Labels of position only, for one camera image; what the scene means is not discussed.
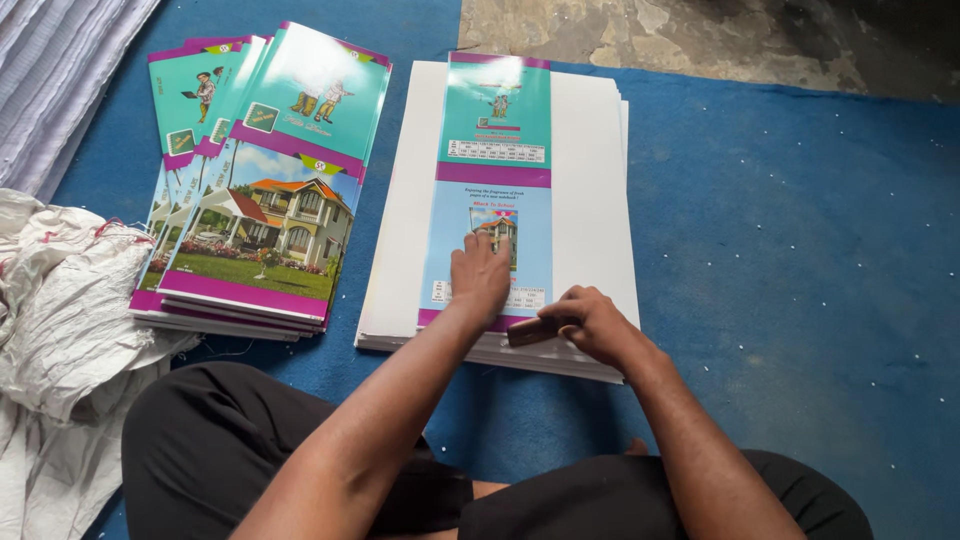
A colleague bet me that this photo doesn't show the stack of ruled white paper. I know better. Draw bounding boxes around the stack of ruled white paper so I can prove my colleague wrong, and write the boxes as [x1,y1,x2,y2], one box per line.
[0,0,163,204]

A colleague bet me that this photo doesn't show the stack of white sheets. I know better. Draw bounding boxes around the stack of white sheets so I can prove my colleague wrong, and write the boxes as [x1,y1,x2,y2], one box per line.
[354,60,642,386]

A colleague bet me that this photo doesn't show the person's right hand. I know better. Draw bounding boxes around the person's right hand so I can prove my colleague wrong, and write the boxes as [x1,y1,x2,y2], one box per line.
[537,285,655,370]

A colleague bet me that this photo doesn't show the white woven plastic sack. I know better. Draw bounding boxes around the white woven plastic sack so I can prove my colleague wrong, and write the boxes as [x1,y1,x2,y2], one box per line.
[0,187,202,540]

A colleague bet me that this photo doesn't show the pile of printed notebook covers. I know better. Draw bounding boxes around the pile of printed notebook covers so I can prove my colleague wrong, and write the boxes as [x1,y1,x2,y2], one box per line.
[127,20,394,343]

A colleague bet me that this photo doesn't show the printed notebook cover sheet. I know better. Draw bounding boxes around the printed notebook cover sheet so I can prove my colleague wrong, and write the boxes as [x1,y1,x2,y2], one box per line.
[416,51,555,333]

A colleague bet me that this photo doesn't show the brown wooden rubbing block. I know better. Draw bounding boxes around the brown wooden rubbing block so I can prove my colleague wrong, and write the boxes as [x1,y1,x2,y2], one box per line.
[507,315,561,348]

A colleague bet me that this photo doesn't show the person's left hand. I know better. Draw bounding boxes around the person's left hand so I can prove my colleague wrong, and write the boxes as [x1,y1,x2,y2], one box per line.
[448,231,516,321]

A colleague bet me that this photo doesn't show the blue floor mat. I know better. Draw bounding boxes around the blue floor mat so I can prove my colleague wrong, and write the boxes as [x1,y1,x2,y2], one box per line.
[51,0,960,540]

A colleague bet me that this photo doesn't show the person's black trousers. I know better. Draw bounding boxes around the person's black trousers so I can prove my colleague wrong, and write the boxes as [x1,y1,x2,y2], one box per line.
[120,361,876,540]

